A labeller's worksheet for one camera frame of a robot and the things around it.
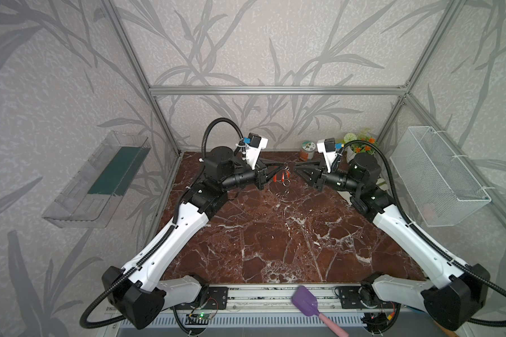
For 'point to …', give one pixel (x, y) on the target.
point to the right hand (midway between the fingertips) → (296, 162)
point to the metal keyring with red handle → (285, 177)
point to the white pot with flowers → (359, 144)
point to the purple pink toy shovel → (303, 299)
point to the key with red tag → (284, 182)
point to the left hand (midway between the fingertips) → (285, 162)
